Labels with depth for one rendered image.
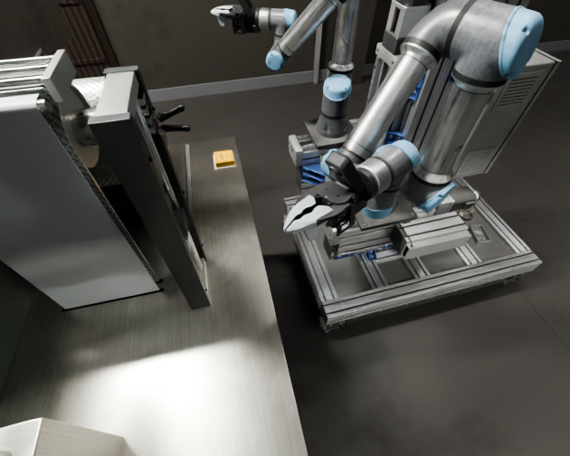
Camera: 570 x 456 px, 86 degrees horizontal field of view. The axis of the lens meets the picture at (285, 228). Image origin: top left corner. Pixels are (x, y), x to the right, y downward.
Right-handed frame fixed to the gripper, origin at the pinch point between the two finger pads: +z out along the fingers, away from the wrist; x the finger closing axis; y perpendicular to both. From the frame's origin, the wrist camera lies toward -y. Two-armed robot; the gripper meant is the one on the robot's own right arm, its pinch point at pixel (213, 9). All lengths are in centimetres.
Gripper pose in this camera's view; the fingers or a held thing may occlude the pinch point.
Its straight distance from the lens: 160.7
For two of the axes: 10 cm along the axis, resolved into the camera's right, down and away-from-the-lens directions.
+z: -9.8, -1.5, 1.2
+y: 0.3, 5.2, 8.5
